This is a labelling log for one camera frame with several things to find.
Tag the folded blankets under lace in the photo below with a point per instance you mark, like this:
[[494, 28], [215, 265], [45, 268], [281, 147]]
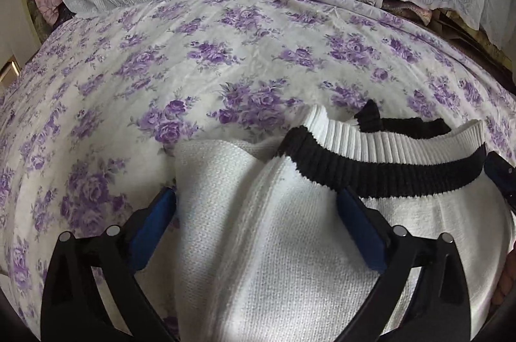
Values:
[[447, 22]]

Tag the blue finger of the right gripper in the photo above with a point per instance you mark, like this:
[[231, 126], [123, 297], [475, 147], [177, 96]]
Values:
[[503, 175]]

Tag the person's right hand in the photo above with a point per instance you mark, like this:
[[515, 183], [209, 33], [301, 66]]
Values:
[[506, 282]]

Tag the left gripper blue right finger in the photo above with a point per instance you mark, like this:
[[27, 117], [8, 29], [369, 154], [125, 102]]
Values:
[[439, 309]]

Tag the purple floral bed sheet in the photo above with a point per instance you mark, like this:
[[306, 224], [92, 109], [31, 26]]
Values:
[[89, 128]]

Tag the white knit v-neck sweater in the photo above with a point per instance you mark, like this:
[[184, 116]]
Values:
[[262, 253]]

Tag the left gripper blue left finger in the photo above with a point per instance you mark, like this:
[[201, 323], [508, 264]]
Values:
[[72, 307]]

